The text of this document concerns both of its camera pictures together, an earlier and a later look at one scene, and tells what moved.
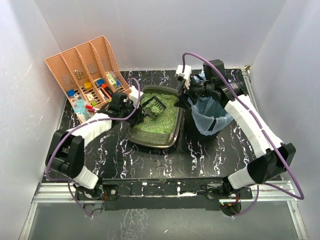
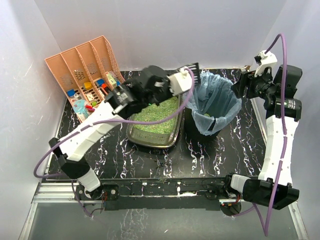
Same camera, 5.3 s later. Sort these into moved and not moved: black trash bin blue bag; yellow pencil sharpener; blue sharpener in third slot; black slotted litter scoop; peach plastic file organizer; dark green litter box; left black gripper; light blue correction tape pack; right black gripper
Moved: right black gripper; left black gripper; black slotted litter scoop
Not moved: blue sharpener in third slot; peach plastic file organizer; black trash bin blue bag; light blue correction tape pack; dark green litter box; yellow pencil sharpener
